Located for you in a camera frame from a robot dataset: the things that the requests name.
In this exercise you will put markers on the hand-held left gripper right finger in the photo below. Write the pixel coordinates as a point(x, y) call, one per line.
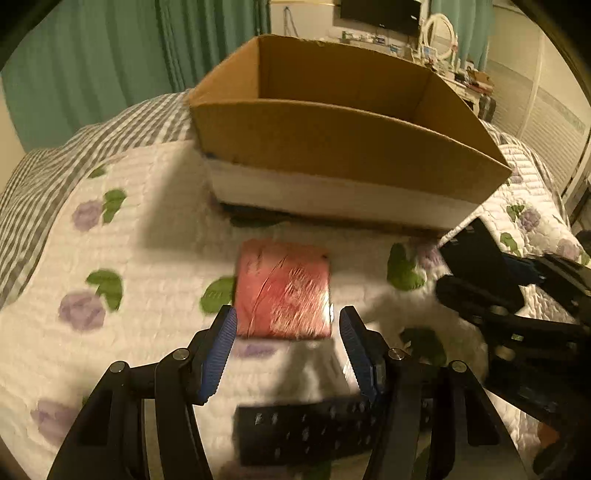
point(359, 353)

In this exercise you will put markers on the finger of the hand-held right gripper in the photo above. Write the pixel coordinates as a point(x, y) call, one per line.
point(480, 304)
point(551, 277)

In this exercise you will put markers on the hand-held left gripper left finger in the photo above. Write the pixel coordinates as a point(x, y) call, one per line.
point(220, 351)

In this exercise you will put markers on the black rectangular case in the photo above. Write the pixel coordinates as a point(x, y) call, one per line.
point(480, 256)

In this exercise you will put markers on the red plastic-wrapped box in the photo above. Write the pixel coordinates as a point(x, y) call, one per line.
point(282, 288)

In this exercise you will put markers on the brown cardboard box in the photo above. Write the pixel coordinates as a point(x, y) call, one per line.
point(341, 138)

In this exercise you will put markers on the black remote control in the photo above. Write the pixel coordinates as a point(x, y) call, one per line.
point(300, 429)

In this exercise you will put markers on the white floral quilt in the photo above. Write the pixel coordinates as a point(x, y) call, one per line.
point(152, 240)

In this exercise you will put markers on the white wardrobe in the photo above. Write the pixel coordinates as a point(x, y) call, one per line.
point(549, 110)

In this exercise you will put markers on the white cluttered dresser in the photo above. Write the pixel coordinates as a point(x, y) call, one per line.
point(461, 78)

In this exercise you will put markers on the grey checked blanket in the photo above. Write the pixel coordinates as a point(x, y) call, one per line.
point(60, 166)

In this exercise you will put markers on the green curtain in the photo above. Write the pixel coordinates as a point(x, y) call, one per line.
point(106, 50)
point(468, 27)

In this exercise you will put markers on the round white mirror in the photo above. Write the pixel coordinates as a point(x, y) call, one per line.
point(438, 37)

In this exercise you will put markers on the black television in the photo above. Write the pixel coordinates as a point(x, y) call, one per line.
point(381, 14)

